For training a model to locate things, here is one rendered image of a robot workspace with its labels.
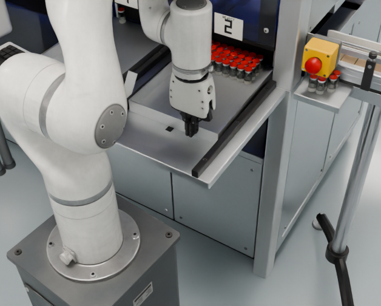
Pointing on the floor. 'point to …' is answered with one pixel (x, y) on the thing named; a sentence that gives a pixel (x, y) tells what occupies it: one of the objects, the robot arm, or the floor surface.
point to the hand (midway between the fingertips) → (191, 127)
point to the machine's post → (280, 128)
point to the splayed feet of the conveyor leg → (320, 223)
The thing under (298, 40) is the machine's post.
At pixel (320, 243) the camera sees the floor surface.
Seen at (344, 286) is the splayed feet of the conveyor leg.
